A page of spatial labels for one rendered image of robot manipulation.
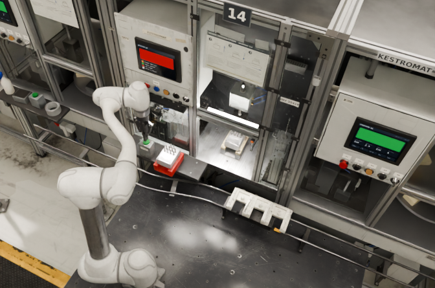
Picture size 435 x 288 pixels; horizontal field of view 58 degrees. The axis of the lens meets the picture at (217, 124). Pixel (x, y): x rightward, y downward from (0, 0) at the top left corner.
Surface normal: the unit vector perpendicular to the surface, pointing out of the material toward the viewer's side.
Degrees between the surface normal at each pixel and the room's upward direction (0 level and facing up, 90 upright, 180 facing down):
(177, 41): 90
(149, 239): 0
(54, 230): 0
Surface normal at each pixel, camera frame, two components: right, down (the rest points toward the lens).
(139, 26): -0.41, 0.67
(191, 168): 0.04, -0.66
